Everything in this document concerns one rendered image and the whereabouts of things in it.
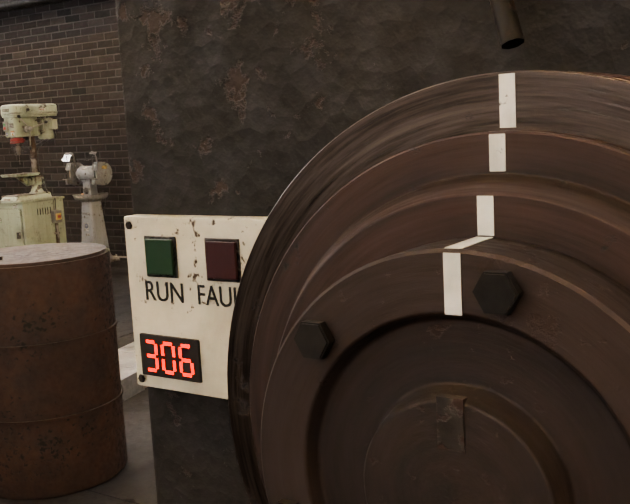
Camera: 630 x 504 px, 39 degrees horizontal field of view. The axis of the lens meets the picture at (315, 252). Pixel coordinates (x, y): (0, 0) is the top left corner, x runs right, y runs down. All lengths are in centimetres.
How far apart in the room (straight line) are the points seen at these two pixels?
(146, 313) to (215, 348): 9
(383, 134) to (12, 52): 1016
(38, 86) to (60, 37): 64
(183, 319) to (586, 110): 50
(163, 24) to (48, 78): 934
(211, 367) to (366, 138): 37
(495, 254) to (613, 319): 7
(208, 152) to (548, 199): 45
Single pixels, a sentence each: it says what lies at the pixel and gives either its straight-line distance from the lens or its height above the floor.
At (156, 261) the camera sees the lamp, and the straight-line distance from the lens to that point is 91.
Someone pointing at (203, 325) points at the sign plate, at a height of 113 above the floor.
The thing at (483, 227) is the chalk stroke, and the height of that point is 126.
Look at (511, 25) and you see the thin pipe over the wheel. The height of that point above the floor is 139.
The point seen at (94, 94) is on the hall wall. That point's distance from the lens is 972.
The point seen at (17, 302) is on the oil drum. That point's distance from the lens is 334.
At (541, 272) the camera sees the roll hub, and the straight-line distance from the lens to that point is 47.
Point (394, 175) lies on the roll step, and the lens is 57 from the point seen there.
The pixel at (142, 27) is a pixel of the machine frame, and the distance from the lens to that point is 93.
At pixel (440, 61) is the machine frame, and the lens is 74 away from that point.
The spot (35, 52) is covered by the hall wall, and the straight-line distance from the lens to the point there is 1040.
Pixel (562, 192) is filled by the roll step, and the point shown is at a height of 128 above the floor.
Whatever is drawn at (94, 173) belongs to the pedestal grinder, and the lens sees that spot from 920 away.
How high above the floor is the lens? 133
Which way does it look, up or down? 8 degrees down
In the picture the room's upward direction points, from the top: 3 degrees counter-clockwise
